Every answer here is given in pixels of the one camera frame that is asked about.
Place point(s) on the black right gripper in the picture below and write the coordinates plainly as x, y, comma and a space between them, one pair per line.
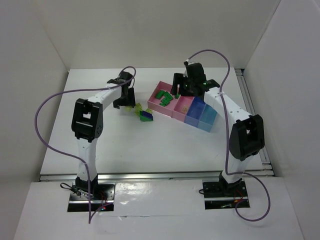
180, 81

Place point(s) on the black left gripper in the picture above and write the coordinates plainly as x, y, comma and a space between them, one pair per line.
125, 100

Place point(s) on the green 2x4 lego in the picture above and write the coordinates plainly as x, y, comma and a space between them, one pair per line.
167, 95

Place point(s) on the green sloped lego piece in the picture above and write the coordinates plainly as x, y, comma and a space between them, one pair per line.
159, 94

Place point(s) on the dark blue lego brick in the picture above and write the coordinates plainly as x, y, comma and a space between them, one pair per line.
144, 113

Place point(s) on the green stepped lego assembly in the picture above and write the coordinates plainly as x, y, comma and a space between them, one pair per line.
165, 101

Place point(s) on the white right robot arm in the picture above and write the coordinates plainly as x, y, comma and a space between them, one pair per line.
244, 131

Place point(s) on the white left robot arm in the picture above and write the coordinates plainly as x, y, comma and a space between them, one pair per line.
88, 123

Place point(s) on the large pink container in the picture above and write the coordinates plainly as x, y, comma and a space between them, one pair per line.
156, 105

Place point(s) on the beige lego brick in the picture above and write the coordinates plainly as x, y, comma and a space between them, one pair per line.
185, 109

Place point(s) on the purple blue container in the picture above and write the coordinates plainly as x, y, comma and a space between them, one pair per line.
194, 112

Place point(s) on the light blue container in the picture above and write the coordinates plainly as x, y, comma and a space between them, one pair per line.
207, 119

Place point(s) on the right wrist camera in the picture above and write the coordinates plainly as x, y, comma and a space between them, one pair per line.
187, 62

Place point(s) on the aluminium front rail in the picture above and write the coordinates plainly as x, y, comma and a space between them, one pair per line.
136, 176

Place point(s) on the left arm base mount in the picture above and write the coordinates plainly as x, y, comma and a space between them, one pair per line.
102, 199

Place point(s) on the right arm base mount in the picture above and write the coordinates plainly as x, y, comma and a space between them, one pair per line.
215, 198

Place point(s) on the aluminium side rail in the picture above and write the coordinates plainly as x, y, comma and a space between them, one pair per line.
265, 160

